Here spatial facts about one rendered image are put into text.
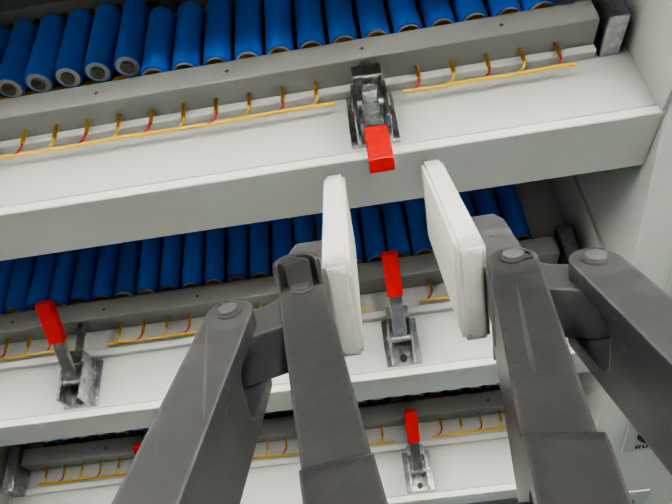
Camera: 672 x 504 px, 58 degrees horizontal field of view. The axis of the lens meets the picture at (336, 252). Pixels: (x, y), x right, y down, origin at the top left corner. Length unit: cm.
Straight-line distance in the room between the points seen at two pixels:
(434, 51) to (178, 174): 17
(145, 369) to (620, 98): 41
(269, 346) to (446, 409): 51
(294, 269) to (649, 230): 32
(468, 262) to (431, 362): 33
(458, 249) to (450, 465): 52
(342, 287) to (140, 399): 39
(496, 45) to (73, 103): 26
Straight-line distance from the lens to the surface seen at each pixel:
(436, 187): 20
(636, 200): 43
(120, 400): 54
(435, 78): 38
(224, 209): 38
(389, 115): 34
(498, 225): 19
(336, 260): 16
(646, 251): 45
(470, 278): 16
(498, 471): 67
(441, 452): 67
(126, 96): 40
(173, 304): 53
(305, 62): 38
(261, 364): 16
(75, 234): 41
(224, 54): 41
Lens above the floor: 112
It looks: 40 degrees down
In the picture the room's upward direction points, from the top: 12 degrees counter-clockwise
